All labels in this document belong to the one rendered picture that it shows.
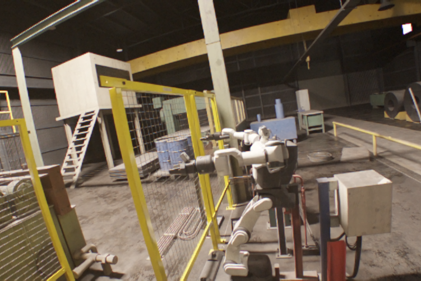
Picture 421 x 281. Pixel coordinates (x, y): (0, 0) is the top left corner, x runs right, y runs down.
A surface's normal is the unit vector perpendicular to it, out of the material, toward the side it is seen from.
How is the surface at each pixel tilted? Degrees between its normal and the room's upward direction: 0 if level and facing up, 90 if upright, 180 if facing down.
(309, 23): 90
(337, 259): 90
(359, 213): 90
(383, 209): 90
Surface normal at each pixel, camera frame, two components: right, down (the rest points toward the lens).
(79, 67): -0.25, 0.17
